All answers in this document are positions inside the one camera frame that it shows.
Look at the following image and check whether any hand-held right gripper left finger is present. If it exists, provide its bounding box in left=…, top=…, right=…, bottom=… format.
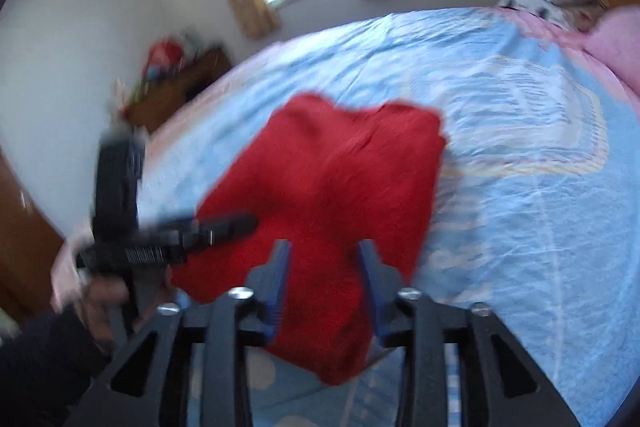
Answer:
left=62, top=240, right=292, bottom=427

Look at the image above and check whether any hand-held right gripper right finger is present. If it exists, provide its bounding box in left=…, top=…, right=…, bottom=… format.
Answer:
left=359, top=240, right=583, bottom=427

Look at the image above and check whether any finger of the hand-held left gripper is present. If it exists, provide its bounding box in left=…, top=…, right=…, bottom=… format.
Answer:
left=152, top=213, right=260, bottom=254

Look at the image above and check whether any red knitted sweater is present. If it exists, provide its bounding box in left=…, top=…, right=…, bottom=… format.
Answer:
left=170, top=92, right=449, bottom=387

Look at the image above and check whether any person's left forearm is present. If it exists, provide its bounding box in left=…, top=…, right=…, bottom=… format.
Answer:
left=0, top=307, right=113, bottom=427

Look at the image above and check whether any person's left hand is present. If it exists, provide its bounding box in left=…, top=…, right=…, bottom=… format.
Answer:
left=75, top=268, right=176, bottom=358

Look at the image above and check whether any brown wooden cabinet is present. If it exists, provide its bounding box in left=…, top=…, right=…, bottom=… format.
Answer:
left=0, top=142, right=69, bottom=323

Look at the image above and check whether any brown wooden desk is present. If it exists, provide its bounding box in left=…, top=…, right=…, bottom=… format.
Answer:
left=122, top=46, right=234, bottom=134

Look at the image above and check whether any red bag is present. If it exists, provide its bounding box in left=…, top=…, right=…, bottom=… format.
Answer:
left=145, top=38, right=186, bottom=80

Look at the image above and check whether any blue printed bed sheet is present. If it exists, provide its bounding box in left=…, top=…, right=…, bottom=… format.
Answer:
left=50, top=6, right=640, bottom=427

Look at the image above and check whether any pink pillow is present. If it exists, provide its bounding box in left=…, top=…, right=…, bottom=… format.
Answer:
left=584, top=4, right=640, bottom=98

